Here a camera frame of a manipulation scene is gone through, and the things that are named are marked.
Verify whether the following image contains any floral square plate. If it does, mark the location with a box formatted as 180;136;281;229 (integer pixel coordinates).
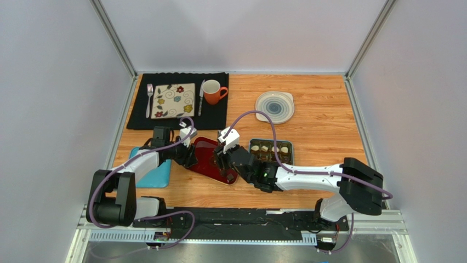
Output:
150;83;197;119

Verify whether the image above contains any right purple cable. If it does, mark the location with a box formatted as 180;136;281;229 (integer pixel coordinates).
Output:
222;110;394;255

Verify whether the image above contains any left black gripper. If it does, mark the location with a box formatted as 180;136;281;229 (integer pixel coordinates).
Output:
165;135;198;168

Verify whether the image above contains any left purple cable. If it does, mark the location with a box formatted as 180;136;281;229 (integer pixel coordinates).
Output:
88;116;198;250

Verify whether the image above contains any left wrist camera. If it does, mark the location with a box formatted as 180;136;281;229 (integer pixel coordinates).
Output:
179;122;197;148

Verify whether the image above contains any purple cable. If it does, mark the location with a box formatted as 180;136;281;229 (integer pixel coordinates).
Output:
222;110;394;255
88;116;198;250

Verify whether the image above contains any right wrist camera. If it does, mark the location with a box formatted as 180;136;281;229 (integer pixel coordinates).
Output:
217;126;240;153

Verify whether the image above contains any round blue-white plate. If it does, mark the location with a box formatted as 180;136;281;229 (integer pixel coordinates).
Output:
255;91;295;124

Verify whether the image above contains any silver knife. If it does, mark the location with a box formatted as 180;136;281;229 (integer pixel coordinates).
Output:
197;79;206;117

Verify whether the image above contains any blue tin box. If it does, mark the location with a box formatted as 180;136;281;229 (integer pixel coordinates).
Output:
248;139;294;165

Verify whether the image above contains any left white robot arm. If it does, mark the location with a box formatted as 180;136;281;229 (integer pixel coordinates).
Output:
86;126;198;228

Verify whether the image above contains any red chocolate tray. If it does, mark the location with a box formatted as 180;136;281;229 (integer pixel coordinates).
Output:
189;136;238;185

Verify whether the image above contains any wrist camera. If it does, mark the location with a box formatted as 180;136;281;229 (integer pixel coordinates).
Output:
217;126;240;153
179;122;197;148

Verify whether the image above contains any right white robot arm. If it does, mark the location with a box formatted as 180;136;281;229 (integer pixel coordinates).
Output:
213;145;384;222

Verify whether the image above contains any silver fork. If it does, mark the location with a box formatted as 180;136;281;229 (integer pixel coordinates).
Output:
145;83;154;118

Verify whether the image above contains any blue tin lid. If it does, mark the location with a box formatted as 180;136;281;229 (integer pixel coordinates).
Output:
126;147;172;188

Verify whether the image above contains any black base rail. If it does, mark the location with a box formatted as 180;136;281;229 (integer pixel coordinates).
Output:
132;207;349;242

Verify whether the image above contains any orange mug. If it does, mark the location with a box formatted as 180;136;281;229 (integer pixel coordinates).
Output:
201;79;229;105

